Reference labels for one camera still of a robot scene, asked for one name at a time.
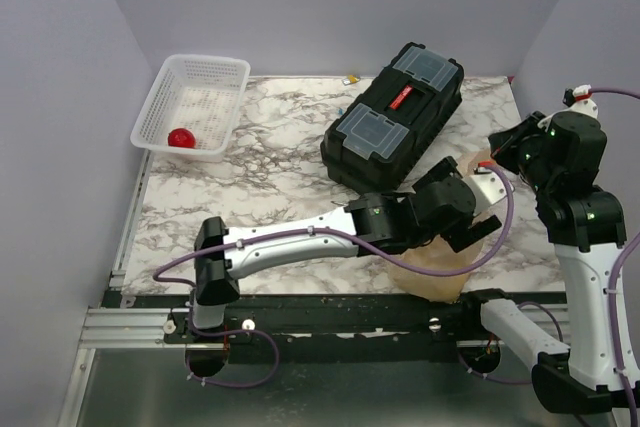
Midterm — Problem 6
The small yellow object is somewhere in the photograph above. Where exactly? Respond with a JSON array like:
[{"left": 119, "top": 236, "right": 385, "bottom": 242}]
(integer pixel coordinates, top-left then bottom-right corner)
[{"left": 342, "top": 75, "right": 361, "bottom": 85}]

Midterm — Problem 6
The aluminium frame rail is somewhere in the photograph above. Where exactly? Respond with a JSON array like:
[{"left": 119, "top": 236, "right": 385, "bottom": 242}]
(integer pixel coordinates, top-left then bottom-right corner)
[{"left": 79, "top": 308, "right": 185, "bottom": 350}]

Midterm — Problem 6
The black base bar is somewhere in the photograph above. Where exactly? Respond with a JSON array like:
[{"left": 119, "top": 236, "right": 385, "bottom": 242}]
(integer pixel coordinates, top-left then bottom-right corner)
[{"left": 100, "top": 292, "right": 494, "bottom": 365}]

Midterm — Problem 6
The white plastic basket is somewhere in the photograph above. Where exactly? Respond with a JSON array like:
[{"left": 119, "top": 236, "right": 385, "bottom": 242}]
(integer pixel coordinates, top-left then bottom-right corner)
[{"left": 130, "top": 54, "right": 251, "bottom": 162}]

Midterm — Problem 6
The translucent orange plastic bag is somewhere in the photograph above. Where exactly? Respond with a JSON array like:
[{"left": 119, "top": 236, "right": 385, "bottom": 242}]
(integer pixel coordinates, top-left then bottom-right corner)
[{"left": 387, "top": 146, "right": 496, "bottom": 303}]

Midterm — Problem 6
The black plastic toolbox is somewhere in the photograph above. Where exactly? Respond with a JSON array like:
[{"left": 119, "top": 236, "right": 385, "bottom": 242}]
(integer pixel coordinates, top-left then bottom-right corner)
[{"left": 320, "top": 42, "right": 464, "bottom": 194}]

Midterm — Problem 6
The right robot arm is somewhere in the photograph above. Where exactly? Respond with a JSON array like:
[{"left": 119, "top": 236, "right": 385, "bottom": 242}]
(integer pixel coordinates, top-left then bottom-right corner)
[{"left": 459, "top": 110, "right": 639, "bottom": 426}]

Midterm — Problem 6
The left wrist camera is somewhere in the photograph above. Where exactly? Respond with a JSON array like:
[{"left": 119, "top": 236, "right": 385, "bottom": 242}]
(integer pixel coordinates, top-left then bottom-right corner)
[{"left": 463, "top": 171, "right": 513, "bottom": 216}]

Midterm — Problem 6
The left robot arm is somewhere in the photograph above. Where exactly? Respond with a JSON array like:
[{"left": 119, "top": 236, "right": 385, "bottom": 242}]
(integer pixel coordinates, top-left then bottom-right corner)
[{"left": 187, "top": 157, "right": 508, "bottom": 342}]

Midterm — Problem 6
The red fake fruit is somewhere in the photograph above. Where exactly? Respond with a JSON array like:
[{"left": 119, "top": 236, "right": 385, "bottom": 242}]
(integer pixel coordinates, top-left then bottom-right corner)
[{"left": 167, "top": 128, "right": 197, "bottom": 149}]

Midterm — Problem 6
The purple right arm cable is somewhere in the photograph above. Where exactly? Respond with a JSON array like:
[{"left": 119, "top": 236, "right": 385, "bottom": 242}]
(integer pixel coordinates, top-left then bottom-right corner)
[{"left": 457, "top": 86, "right": 640, "bottom": 427}]

